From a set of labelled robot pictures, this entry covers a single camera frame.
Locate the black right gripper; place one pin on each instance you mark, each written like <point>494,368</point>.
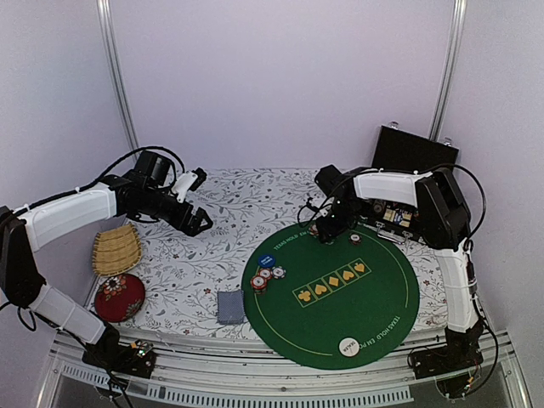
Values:
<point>331,231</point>

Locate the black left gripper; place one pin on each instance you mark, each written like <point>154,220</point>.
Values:
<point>192,228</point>

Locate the dark maroon chip stack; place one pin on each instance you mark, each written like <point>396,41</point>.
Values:
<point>355,238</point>

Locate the blue blind button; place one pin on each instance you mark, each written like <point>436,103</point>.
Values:
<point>266,261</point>

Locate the single red five chip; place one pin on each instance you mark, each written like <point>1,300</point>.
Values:
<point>265,273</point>

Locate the blue playing card deck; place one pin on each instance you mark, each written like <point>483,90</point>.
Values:
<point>230,308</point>

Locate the white dealer button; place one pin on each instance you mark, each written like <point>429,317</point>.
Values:
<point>349,347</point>

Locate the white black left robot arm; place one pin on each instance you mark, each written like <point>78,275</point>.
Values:
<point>141,191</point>

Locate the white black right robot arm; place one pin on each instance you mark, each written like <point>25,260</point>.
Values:
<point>465,324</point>

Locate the floral white table cloth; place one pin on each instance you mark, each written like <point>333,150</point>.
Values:
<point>182,275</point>

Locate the black poker chip case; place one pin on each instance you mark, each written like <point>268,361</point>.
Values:
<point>412,170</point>

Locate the woven bamboo basket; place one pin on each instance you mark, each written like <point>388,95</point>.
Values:
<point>116,251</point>

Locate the round green poker mat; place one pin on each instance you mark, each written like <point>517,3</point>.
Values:
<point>332,291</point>

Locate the red floral round cushion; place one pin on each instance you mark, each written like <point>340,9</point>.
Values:
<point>119,298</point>

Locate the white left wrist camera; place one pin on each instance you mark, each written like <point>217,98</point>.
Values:
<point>189,181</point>

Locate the right aluminium frame post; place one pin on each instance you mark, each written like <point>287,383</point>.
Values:
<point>451,57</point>

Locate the aluminium frame post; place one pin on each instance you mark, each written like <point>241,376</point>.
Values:
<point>114,64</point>
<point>451,57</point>

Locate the left aluminium frame post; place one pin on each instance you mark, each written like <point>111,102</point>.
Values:
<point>114,64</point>

